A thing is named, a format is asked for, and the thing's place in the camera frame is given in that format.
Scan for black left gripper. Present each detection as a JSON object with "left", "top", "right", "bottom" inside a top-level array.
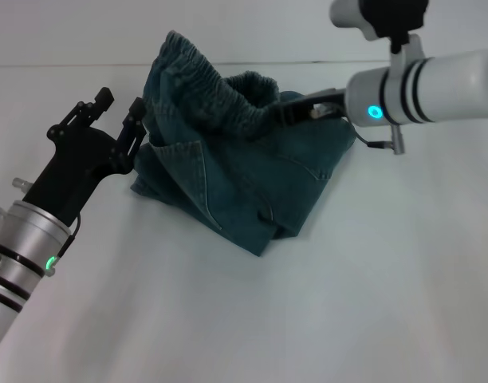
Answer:
[{"left": 22, "top": 86, "right": 148, "bottom": 225}]

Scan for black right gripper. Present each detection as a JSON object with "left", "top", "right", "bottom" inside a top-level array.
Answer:
[{"left": 272, "top": 87, "right": 349, "bottom": 128}]

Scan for blue denim shorts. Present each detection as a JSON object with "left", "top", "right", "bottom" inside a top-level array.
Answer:
[{"left": 130, "top": 30, "right": 357, "bottom": 259}]

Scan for dark left arm cable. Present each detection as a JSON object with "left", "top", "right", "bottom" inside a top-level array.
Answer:
[{"left": 57, "top": 211, "right": 83, "bottom": 261}]

